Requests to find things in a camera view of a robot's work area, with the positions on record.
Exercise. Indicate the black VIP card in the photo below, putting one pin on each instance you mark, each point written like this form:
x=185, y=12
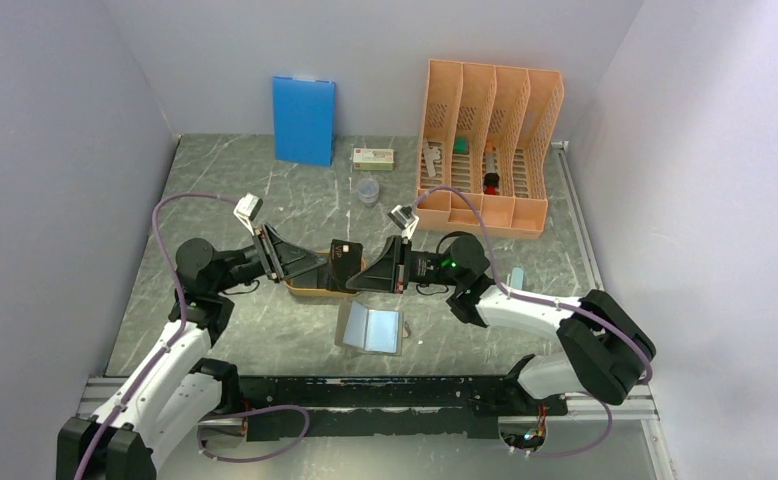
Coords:
x=344, y=262

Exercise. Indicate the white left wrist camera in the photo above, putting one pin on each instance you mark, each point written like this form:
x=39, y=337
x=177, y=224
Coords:
x=247, y=209

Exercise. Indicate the small green white carton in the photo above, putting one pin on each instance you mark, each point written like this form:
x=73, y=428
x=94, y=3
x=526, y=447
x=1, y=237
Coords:
x=373, y=159

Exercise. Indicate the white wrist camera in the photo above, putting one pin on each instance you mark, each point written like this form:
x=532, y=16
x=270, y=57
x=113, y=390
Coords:
x=405, y=219
x=247, y=209

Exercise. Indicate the clear round plastic jar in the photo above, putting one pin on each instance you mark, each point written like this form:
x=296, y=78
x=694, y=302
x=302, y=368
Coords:
x=367, y=191

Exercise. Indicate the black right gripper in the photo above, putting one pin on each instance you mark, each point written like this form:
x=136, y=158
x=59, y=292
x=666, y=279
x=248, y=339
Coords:
x=381, y=275

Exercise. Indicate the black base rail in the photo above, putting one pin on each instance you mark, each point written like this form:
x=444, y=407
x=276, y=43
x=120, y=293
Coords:
x=473, y=405

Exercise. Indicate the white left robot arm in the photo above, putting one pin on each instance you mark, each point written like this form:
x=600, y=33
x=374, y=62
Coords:
x=132, y=434

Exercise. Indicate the grey metal bracket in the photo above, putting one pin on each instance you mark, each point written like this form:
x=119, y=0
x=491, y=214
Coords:
x=431, y=153

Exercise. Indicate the orange grey utility knife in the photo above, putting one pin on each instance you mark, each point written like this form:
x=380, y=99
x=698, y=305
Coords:
x=490, y=161

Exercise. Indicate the peach desk file organizer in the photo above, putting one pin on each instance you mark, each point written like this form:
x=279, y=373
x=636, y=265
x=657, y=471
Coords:
x=484, y=138

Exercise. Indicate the black red stamp knob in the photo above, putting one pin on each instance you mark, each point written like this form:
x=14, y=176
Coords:
x=491, y=182

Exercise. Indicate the light blue eraser bar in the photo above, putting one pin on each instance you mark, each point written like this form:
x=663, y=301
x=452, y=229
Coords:
x=516, y=278

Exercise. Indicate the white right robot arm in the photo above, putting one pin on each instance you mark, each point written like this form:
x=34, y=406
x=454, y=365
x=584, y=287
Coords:
x=604, y=352

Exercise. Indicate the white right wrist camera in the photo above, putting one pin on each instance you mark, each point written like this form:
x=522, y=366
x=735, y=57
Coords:
x=405, y=219

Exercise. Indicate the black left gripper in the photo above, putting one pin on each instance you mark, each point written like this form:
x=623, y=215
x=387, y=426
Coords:
x=279, y=259

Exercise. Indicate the aluminium frame rail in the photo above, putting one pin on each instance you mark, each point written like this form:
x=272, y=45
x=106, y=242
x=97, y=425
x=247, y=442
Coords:
x=638, y=406

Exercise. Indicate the green eraser block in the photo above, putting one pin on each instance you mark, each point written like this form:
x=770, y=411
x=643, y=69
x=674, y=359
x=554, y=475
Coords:
x=461, y=146

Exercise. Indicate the orange oval plastic tray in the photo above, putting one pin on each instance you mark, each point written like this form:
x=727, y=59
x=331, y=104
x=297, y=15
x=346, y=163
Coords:
x=314, y=284

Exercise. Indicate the blue upright box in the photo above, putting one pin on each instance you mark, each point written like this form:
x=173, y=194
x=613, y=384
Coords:
x=303, y=117

